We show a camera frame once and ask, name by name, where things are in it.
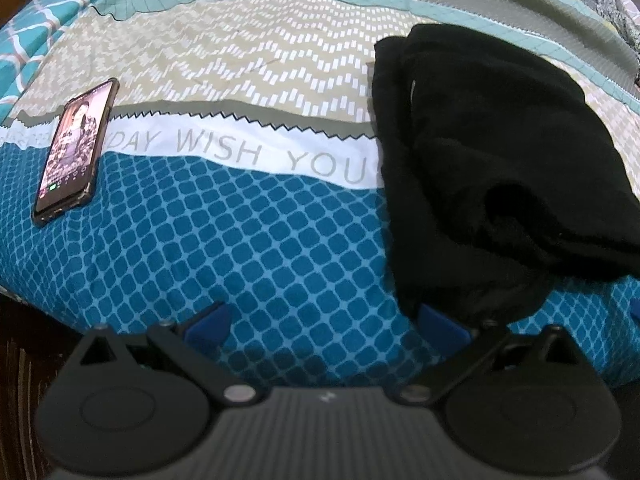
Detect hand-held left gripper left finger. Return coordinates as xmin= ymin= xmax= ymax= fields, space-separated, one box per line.
xmin=78 ymin=301 xmax=269 ymax=407

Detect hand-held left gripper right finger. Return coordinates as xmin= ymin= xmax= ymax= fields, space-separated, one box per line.
xmin=395 ymin=303 xmax=577 ymax=406

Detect black pants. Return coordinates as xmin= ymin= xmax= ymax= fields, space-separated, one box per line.
xmin=372 ymin=23 xmax=640 ymax=327

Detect teal and grey patterned bedsheet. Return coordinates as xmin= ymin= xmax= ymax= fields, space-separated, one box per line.
xmin=0 ymin=0 xmax=640 ymax=392

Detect smartphone in dark case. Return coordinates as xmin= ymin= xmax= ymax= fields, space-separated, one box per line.
xmin=31 ymin=78 xmax=120 ymax=225

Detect teal white lattice pillow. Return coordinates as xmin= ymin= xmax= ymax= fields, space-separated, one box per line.
xmin=0 ymin=0 xmax=127 ymax=127

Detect red floral patchwork quilt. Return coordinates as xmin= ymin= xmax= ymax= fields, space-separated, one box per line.
xmin=520 ymin=0 xmax=640 ymax=87

